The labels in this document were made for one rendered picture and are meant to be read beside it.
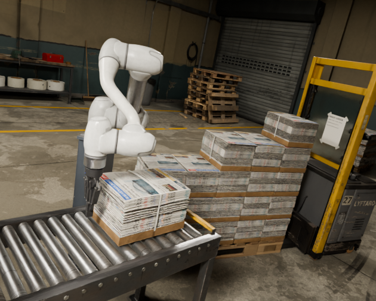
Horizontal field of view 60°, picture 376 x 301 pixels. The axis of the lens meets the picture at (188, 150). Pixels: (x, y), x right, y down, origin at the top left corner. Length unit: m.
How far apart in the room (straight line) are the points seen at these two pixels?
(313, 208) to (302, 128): 1.03
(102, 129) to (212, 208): 1.56
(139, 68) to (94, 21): 7.45
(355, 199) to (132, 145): 2.58
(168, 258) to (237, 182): 1.33
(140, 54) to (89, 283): 1.07
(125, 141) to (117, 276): 0.53
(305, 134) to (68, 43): 6.99
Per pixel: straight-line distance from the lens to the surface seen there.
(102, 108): 2.19
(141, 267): 1.44
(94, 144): 1.33
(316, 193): 3.55
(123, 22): 9.53
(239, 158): 2.60
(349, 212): 3.55
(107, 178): 1.57
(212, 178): 2.55
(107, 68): 1.63
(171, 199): 1.55
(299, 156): 2.98
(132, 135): 1.34
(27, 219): 1.69
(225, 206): 2.73
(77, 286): 1.31
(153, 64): 1.72
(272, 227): 3.17
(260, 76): 10.30
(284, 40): 10.05
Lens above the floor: 1.66
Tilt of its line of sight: 16 degrees down
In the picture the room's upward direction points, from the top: 11 degrees clockwise
